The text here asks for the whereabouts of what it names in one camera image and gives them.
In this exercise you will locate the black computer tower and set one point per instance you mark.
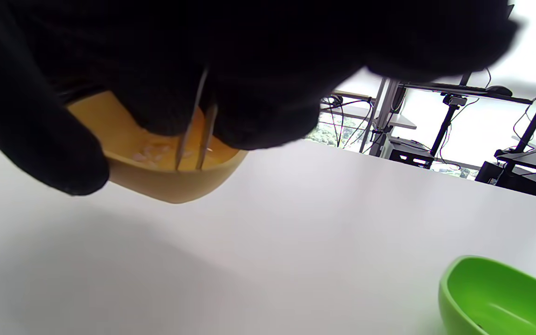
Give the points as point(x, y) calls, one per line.
point(407, 156)
point(528, 186)

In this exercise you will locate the metal tweezers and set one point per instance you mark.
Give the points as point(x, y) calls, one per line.
point(205, 139)

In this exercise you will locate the person's right hand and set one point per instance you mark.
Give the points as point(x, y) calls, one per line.
point(272, 46)

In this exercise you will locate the black computer mouse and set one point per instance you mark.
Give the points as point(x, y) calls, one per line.
point(498, 90)

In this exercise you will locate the pile of pale mung beans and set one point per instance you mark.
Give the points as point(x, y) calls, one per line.
point(149, 151)

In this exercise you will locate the person's left hand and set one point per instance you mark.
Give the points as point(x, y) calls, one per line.
point(40, 139)

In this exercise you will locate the black monitor stand tray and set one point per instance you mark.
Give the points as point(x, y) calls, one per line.
point(435, 87)

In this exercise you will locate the green small dish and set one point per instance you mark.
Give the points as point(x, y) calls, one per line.
point(482, 293)

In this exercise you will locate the black keyboard tray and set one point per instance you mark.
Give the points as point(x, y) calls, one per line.
point(528, 163)

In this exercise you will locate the yellow plastic bowl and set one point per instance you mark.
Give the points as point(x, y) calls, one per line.
point(179, 186)

